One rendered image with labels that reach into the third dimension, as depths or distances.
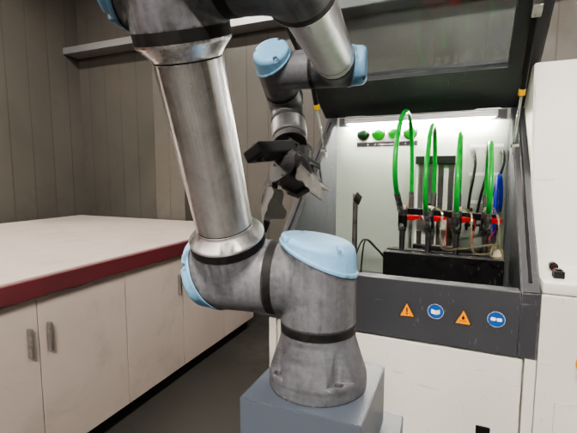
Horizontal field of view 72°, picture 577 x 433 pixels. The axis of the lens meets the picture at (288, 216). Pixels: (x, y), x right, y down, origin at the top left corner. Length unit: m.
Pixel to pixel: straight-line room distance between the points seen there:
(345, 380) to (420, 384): 0.58
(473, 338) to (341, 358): 0.57
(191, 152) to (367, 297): 0.73
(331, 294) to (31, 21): 4.29
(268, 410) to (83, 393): 1.51
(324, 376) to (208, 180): 0.31
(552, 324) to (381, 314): 0.39
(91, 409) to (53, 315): 0.50
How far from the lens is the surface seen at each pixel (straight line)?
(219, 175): 0.53
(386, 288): 1.10
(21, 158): 4.32
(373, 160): 1.62
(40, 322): 1.83
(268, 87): 0.85
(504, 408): 1.19
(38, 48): 4.59
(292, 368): 0.61
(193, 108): 0.50
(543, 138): 1.37
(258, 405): 0.63
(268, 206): 0.79
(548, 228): 1.31
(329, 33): 0.60
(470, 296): 1.09
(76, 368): 2.00
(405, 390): 1.20
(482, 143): 1.58
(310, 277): 0.56
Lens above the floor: 1.22
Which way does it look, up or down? 6 degrees down
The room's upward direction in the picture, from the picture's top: straight up
